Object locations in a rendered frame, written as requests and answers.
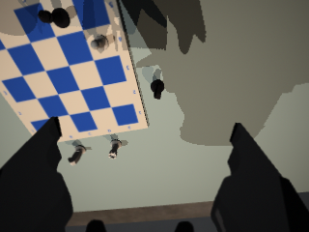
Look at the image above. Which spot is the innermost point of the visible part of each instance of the blue and cream chessboard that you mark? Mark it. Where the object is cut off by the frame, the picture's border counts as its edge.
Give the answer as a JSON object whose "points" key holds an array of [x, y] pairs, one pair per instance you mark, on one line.
{"points": [[49, 71]]}

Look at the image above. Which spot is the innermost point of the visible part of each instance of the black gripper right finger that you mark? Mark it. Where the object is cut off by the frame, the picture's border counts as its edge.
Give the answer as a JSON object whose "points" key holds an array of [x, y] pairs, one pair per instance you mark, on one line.
{"points": [[256, 198]]}

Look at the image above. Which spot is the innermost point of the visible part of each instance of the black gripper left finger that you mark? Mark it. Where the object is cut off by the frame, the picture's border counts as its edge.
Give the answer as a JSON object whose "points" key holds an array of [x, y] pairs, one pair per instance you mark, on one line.
{"points": [[33, 196]]}

